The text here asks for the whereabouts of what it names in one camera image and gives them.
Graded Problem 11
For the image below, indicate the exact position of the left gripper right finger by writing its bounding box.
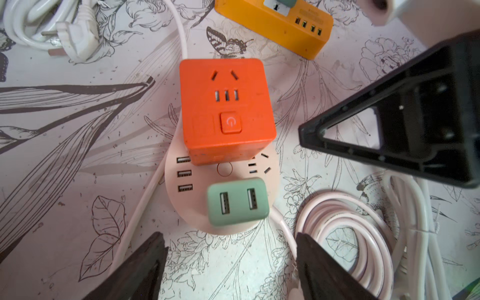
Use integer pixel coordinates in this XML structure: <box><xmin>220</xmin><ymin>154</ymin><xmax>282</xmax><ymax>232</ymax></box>
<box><xmin>296</xmin><ymin>233</ymin><xmax>376</xmax><ymax>300</ymax></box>

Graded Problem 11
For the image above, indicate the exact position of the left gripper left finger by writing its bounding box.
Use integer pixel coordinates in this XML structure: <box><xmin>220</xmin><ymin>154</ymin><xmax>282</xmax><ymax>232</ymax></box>
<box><xmin>84</xmin><ymin>231</ymin><xmax>168</xmax><ymax>300</ymax></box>

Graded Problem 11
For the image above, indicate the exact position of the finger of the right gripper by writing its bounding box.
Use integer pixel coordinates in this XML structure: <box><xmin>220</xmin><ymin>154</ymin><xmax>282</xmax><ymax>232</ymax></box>
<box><xmin>298</xmin><ymin>31</ymin><xmax>480</xmax><ymax>188</ymax></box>

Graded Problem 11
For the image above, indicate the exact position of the green charger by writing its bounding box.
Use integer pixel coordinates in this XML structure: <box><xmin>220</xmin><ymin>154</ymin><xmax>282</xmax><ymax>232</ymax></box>
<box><xmin>206</xmin><ymin>177</ymin><xmax>270</xmax><ymax>227</ymax></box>
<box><xmin>277</xmin><ymin>0</ymin><xmax>297</xmax><ymax>8</ymax></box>

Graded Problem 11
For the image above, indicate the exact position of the orange cube socket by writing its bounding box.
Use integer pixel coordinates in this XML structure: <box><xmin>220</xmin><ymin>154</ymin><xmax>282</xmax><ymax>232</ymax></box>
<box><xmin>179</xmin><ymin>58</ymin><xmax>277</xmax><ymax>166</ymax></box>

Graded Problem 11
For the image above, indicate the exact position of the yellow power strip right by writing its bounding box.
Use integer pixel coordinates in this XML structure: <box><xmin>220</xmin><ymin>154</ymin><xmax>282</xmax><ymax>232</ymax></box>
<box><xmin>214</xmin><ymin>0</ymin><xmax>334</xmax><ymax>60</ymax></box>

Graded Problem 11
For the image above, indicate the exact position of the white pink cable front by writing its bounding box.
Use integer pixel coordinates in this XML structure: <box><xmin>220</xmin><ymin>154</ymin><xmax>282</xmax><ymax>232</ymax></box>
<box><xmin>268</xmin><ymin>170</ymin><xmax>455</xmax><ymax>300</ymax></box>

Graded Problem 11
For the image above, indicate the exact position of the white cable bundle back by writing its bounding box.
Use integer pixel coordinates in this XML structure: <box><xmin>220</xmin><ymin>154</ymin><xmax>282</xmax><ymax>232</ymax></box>
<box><xmin>0</xmin><ymin>0</ymin><xmax>188</xmax><ymax>263</ymax></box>

